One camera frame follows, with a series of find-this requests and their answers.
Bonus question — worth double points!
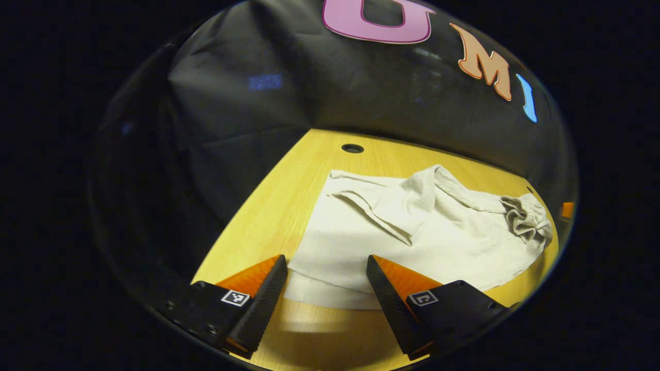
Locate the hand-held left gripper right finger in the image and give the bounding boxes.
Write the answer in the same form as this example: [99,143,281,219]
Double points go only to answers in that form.
[366,254,517,361]

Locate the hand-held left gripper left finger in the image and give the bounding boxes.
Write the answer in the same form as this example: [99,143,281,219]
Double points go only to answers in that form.
[163,254,288,360]

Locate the white jeans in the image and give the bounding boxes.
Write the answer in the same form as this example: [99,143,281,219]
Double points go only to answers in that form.
[283,164,554,311]

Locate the black backdrop cloth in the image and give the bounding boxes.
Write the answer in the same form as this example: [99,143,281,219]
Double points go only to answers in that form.
[90,0,578,310]

